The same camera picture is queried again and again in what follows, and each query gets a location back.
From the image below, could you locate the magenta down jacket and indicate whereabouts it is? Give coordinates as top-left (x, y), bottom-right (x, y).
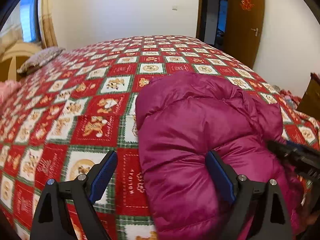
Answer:
top-left (136, 72), bottom-right (304, 239)

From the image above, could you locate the brown wooden dresser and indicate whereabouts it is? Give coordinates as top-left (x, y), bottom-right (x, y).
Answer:
top-left (297, 73), bottom-right (320, 121)

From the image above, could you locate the clutter on floor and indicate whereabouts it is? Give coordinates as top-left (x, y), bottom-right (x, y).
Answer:
top-left (272, 85), bottom-right (302, 110)

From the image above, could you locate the red patterned bed sheet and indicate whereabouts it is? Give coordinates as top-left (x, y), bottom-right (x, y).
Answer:
top-left (1, 35), bottom-right (319, 239)

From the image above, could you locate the brown wooden door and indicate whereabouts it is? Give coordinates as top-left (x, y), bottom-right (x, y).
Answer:
top-left (222, 0), bottom-right (265, 68)

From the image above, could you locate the beige wooden headboard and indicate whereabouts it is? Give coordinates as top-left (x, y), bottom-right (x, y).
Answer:
top-left (0, 41), bottom-right (42, 82)

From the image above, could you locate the red door decoration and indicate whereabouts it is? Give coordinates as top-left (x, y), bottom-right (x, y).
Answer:
top-left (240, 0), bottom-right (254, 11)

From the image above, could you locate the striped grey pillow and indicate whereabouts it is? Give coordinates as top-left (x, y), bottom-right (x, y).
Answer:
top-left (17, 47), bottom-right (65, 75)

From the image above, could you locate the right beige curtain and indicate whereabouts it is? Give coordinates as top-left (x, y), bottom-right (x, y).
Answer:
top-left (37, 0), bottom-right (57, 48)

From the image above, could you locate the beige curtain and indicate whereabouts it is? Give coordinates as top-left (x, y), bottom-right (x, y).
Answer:
top-left (37, 0), bottom-right (57, 48)
top-left (0, 3), bottom-right (23, 56)

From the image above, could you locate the left beige curtain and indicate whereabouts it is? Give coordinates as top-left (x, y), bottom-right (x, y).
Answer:
top-left (0, 3), bottom-right (23, 56)

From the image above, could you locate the window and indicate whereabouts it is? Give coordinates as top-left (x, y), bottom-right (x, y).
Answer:
top-left (20, 0), bottom-right (41, 43)

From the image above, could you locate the silver door handle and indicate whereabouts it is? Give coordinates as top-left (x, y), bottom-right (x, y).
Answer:
top-left (252, 28), bottom-right (260, 37)

